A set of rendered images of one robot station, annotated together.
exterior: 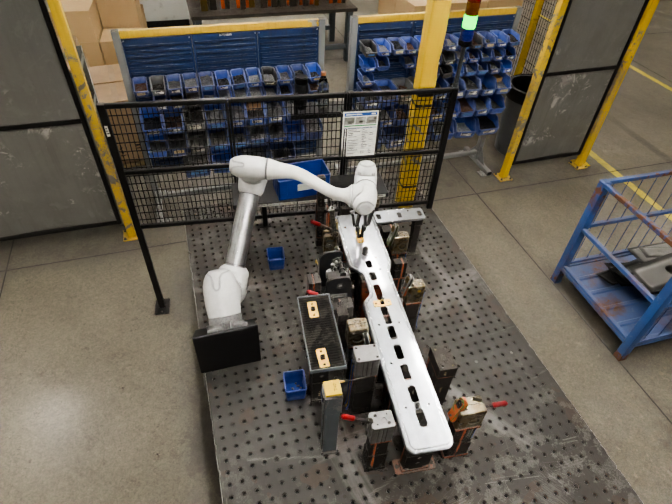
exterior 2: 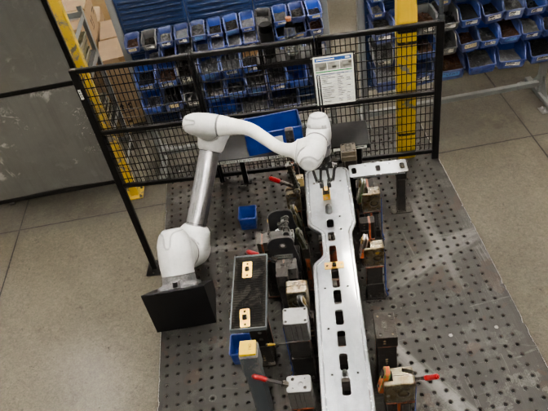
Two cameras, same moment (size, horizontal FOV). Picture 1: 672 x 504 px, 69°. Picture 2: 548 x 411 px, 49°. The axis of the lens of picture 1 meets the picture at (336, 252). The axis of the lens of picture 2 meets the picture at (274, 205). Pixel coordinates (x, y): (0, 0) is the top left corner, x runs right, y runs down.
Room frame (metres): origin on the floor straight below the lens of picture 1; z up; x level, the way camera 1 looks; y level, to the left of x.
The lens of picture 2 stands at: (-0.19, -0.65, 2.95)
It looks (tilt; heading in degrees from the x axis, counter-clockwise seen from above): 42 degrees down; 21
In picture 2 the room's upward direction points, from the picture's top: 11 degrees counter-clockwise
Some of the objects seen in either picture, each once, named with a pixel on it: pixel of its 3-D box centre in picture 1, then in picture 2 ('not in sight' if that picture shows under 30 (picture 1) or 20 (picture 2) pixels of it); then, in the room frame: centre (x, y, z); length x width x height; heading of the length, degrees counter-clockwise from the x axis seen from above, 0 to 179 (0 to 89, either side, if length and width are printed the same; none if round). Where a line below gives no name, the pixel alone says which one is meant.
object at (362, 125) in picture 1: (359, 133); (334, 79); (2.51, -0.09, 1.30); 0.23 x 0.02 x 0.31; 103
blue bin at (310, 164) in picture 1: (301, 179); (272, 132); (2.32, 0.23, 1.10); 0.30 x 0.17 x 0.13; 111
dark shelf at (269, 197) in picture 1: (310, 190); (285, 143); (2.33, 0.17, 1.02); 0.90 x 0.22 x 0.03; 103
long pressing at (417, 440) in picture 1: (384, 306); (336, 269); (1.48, -0.24, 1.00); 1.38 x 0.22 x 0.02; 13
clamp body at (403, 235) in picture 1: (396, 258); (372, 216); (1.94, -0.34, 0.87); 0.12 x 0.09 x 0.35; 103
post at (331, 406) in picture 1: (330, 420); (258, 382); (0.95, -0.02, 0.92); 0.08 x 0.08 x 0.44; 13
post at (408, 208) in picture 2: (414, 233); (400, 188); (2.19, -0.46, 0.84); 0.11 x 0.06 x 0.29; 103
